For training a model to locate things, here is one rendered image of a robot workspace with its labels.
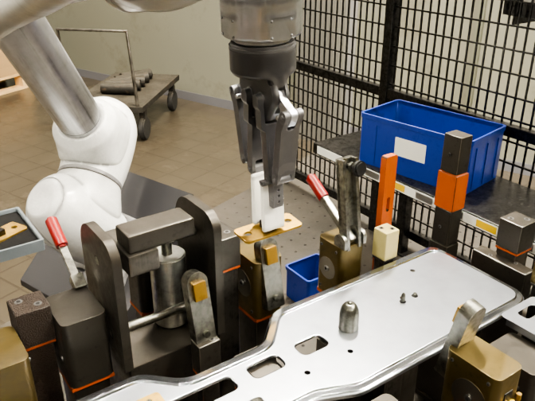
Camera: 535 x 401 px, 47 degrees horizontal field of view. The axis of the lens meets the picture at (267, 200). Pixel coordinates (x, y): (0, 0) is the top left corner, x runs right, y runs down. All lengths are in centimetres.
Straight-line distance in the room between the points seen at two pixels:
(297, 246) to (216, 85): 381
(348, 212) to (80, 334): 50
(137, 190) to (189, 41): 408
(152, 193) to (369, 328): 78
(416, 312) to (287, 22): 60
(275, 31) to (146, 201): 102
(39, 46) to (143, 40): 486
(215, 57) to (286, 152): 481
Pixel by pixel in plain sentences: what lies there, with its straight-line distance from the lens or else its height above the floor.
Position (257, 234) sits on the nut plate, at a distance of 78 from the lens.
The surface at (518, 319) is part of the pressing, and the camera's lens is 113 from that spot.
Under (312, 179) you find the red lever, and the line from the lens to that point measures 120.
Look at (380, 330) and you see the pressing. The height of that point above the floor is 100.
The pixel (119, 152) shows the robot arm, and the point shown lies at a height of 110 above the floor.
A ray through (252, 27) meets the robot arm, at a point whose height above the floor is 151.
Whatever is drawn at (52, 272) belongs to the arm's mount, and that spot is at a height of 76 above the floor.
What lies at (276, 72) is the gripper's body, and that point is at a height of 146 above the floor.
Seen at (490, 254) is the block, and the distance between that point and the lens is 130.
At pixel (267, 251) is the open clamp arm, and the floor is 109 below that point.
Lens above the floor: 162
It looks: 26 degrees down
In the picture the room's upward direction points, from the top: straight up
